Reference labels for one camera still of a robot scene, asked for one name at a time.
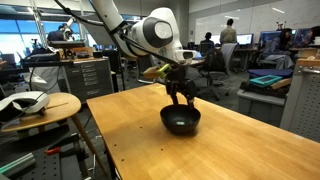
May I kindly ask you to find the standing person in olive shirt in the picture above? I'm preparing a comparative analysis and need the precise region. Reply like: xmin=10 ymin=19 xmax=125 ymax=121
xmin=219 ymin=18 xmax=238 ymax=46

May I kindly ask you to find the grey drawer unit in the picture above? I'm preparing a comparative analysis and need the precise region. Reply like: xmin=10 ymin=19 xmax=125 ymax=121
xmin=63 ymin=57 xmax=115 ymax=104

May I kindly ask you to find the silver lattice pole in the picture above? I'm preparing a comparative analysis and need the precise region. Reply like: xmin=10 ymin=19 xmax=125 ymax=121
xmin=29 ymin=0 xmax=48 ymax=48

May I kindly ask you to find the seated person in black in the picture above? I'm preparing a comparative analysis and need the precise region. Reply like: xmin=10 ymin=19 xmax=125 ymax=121
xmin=199 ymin=31 xmax=216 ymax=56

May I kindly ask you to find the wooden block plank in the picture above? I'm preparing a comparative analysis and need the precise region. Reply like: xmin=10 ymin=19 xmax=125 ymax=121
xmin=269 ymin=77 xmax=293 ymax=91

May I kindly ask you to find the round wooden stool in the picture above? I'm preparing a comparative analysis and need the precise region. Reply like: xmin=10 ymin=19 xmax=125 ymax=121
xmin=0 ymin=92 xmax=111 ymax=178

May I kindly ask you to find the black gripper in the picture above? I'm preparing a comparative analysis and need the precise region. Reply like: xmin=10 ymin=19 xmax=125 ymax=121
xmin=164 ymin=64 xmax=198 ymax=110

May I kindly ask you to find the white VR headset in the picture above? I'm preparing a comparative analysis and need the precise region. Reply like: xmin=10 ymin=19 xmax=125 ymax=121
xmin=0 ymin=90 xmax=51 ymax=116

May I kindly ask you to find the teal tray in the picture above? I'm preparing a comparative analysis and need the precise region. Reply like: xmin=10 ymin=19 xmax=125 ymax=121
xmin=249 ymin=74 xmax=284 ymax=88

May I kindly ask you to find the black flat tray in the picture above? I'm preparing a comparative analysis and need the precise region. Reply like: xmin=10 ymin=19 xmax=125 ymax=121
xmin=239 ymin=80 xmax=292 ymax=99

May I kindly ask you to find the grey tool cabinet with pegboard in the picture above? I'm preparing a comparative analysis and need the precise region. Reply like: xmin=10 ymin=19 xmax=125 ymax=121
xmin=279 ymin=57 xmax=320 ymax=144

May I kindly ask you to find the black bar camera on stand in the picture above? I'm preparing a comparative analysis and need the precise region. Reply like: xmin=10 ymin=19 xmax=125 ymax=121
xmin=49 ymin=40 xmax=87 ymax=50

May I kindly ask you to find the computer monitor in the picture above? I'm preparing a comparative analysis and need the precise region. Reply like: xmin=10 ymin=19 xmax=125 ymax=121
xmin=294 ymin=27 xmax=313 ymax=45
xmin=259 ymin=30 xmax=283 ymax=44
xmin=235 ymin=33 xmax=255 ymax=46

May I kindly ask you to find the grey office chair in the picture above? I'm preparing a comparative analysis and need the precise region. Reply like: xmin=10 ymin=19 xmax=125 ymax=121
xmin=199 ymin=42 xmax=238 ymax=102

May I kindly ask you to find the seated person in grey hoodie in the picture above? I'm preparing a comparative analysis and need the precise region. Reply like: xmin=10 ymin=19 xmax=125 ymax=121
xmin=259 ymin=28 xmax=295 ymax=70

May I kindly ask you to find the black bowl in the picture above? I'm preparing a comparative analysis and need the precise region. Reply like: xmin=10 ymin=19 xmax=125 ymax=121
xmin=159 ymin=103 xmax=202 ymax=136

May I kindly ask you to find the orange-handled black clamp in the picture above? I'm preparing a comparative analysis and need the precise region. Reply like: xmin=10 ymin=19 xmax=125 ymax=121
xmin=43 ymin=132 xmax=83 ymax=157

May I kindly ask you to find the navy blue folded mat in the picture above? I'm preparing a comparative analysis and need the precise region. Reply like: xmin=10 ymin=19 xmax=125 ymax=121
xmin=247 ymin=68 xmax=295 ymax=80

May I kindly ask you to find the black office chair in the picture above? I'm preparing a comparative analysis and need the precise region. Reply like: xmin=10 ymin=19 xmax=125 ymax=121
xmin=135 ymin=54 xmax=158 ymax=85

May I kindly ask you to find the teal metal bar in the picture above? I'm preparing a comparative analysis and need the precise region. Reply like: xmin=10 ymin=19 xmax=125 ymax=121
xmin=0 ymin=152 xmax=37 ymax=178

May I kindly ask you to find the grey plastic bin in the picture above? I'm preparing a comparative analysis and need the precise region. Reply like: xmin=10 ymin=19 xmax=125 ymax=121
xmin=236 ymin=88 xmax=288 ymax=128

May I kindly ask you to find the black perforated breadboard table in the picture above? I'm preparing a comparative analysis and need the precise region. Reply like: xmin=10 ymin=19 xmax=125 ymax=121
xmin=0 ymin=124 xmax=101 ymax=180

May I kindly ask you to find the person in dark top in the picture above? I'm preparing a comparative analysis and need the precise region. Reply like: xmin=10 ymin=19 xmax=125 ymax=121
xmin=46 ymin=22 xmax=74 ymax=43

